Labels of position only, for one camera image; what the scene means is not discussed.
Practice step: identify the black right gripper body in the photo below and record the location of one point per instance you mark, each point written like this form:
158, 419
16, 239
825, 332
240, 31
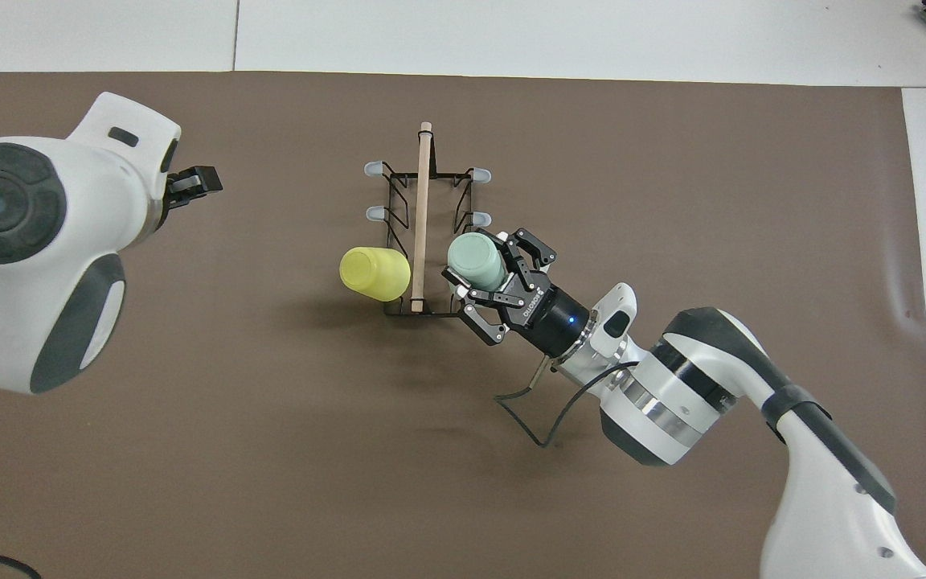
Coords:
543, 318

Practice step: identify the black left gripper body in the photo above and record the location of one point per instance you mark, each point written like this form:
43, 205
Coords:
174, 197

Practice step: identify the pale green plastic cup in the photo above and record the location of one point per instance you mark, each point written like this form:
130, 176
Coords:
475, 261

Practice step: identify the yellow plastic cup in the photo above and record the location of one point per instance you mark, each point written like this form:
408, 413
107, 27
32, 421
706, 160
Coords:
374, 273

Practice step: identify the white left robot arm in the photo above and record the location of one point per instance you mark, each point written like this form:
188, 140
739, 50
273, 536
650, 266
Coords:
29, 281

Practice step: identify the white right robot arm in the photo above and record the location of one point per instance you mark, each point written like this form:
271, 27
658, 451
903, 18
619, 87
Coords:
672, 394

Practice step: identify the brown table mat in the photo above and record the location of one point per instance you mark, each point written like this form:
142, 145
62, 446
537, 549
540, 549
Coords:
310, 450

